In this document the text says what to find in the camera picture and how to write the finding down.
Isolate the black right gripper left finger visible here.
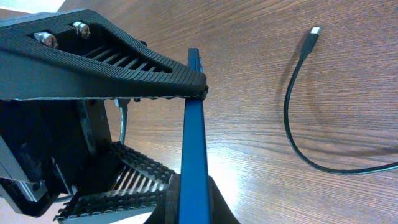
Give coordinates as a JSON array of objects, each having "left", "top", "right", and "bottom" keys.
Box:
[{"left": 144, "top": 174, "right": 180, "bottom": 224}]

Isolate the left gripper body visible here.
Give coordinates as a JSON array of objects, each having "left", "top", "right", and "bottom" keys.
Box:
[{"left": 1, "top": 100, "right": 123, "bottom": 217}]

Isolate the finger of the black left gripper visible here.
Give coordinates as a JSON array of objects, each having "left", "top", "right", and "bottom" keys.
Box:
[
  {"left": 1, "top": 9, "right": 208, "bottom": 100},
  {"left": 54, "top": 142, "right": 175, "bottom": 223}
]

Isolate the blue Galaxy smartphone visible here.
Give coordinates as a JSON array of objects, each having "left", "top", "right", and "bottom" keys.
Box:
[{"left": 177, "top": 47, "right": 213, "bottom": 224}]

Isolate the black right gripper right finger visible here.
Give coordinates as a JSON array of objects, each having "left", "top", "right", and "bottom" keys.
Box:
[{"left": 208, "top": 176, "right": 239, "bottom": 224}]

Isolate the black USB charging cable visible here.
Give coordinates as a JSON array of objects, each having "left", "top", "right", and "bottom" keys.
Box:
[{"left": 283, "top": 26, "right": 398, "bottom": 175}]

